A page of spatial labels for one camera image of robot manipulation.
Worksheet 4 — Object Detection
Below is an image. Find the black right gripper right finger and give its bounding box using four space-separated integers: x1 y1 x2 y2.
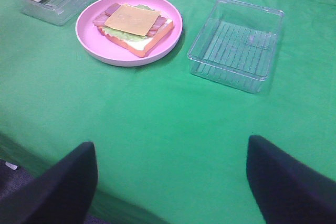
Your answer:
246 135 335 223

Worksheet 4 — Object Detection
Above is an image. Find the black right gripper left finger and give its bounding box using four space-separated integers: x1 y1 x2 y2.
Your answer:
1 142 98 223

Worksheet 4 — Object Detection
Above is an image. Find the green lettuce leaf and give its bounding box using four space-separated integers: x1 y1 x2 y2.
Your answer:
96 3 165 41

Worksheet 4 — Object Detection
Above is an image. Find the bacon strip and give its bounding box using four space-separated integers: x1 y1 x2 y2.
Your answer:
93 13 168 37
105 3 155 15

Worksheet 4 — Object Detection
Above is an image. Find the yellow cheese slice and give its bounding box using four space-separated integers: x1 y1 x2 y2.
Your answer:
104 4 160 36

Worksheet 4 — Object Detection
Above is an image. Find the right clear plastic tray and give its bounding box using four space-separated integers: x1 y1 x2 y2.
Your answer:
187 0 284 94

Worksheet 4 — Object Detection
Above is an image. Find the pink round plate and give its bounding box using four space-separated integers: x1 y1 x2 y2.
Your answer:
76 0 183 67

